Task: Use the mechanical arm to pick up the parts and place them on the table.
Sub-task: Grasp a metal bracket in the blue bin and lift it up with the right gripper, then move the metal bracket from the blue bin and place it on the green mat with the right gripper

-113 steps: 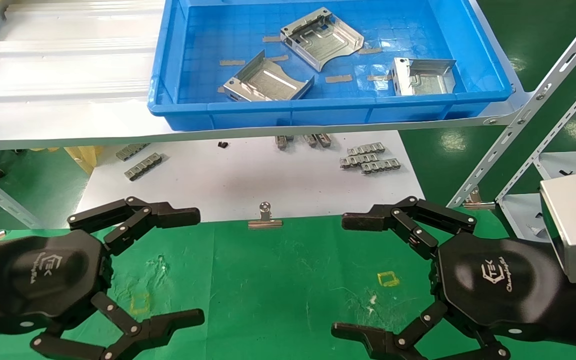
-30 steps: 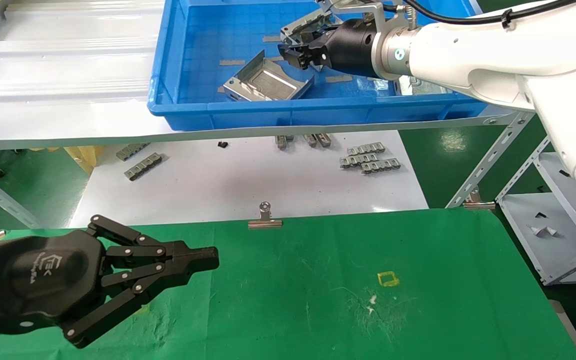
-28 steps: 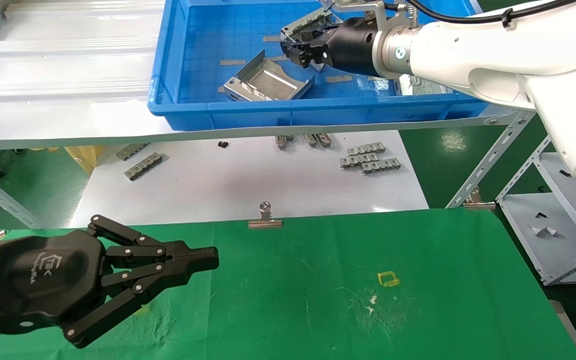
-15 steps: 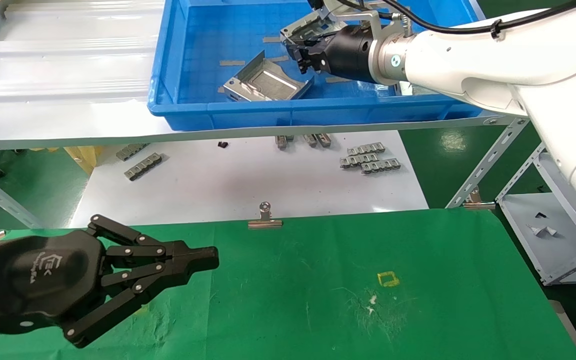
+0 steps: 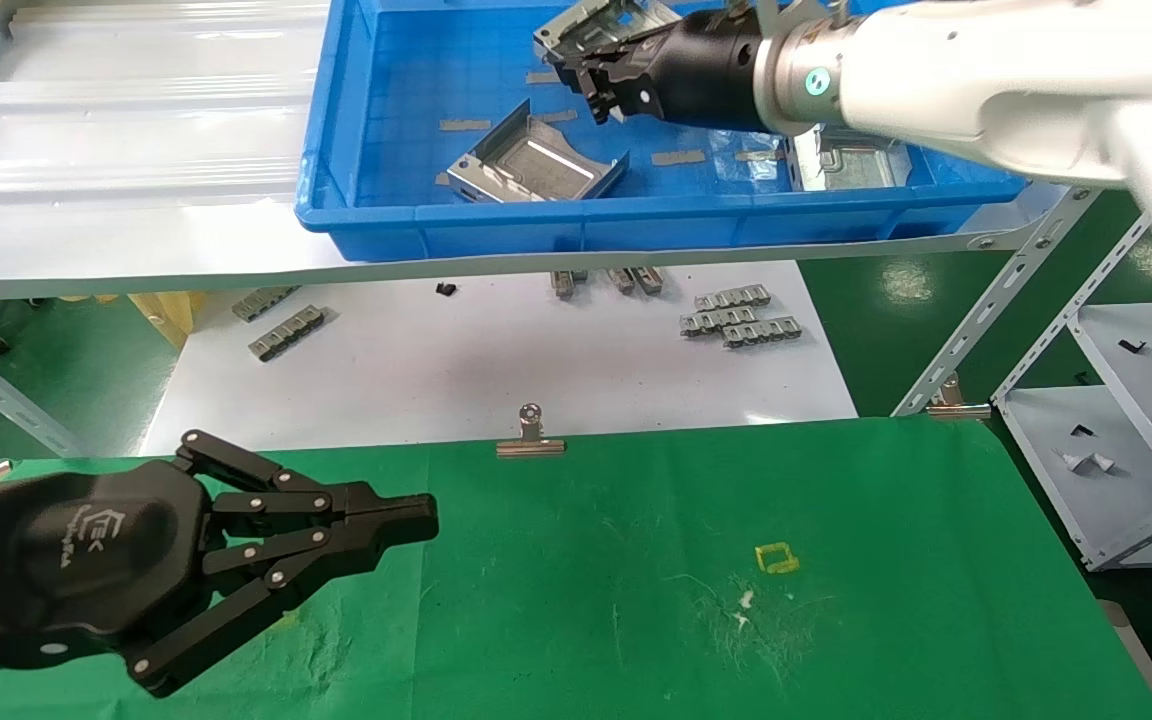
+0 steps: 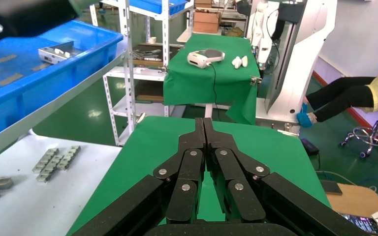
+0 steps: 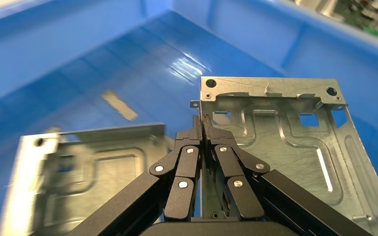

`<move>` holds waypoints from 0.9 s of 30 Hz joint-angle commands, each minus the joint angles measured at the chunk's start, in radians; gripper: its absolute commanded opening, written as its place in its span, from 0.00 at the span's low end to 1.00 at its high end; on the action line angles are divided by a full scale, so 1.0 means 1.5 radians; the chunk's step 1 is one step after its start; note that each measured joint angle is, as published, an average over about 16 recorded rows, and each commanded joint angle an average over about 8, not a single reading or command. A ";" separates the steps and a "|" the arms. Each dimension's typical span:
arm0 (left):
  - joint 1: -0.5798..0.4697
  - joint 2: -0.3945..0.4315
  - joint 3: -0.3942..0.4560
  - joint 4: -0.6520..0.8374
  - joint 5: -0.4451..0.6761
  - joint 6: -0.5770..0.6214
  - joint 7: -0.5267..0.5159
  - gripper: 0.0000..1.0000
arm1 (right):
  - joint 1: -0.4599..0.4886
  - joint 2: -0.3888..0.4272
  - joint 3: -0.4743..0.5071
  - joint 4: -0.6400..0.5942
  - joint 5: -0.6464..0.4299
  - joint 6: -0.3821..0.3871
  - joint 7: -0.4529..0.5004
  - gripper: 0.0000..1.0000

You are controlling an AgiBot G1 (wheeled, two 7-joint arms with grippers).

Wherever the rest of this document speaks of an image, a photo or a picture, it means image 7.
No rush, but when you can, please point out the stamped metal bracket part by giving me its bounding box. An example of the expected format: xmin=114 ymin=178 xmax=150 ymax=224
xmin=189 ymin=76 xmax=378 ymax=236
xmin=0 ymin=122 xmax=177 ymax=236

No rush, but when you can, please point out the blue plastic bin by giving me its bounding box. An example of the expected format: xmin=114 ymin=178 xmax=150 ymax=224
xmin=0 ymin=0 xmax=378 ymax=236

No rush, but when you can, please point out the beige tape strip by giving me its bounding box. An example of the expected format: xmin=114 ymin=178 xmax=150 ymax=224
xmin=101 ymin=89 xmax=139 ymax=122

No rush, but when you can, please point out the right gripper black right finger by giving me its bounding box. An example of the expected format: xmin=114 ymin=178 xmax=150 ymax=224
xmin=202 ymin=114 xmax=374 ymax=236

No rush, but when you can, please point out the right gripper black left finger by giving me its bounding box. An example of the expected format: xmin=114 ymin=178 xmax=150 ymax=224
xmin=66 ymin=115 xmax=204 ymax=236

